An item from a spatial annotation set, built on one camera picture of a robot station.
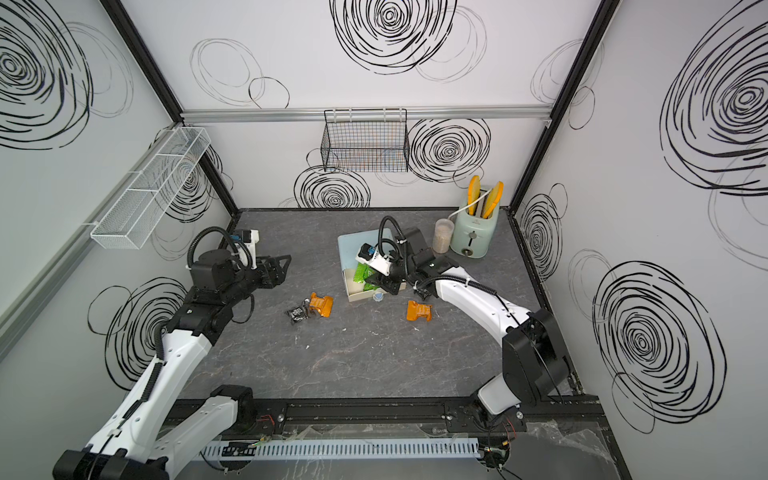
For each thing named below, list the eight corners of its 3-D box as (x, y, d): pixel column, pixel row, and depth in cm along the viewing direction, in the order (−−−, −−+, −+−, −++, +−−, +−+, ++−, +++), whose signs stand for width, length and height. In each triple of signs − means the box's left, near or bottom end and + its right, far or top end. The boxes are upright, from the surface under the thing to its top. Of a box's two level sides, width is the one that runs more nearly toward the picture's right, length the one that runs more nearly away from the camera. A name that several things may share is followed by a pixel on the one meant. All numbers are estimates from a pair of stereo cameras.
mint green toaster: (451, 261, 106) (459, 233, 94) (447, 235, 114) (454, 206, 102) (493, 261, 106) (507, 233, 94) (486, 235, 114) (498, 206, 102)
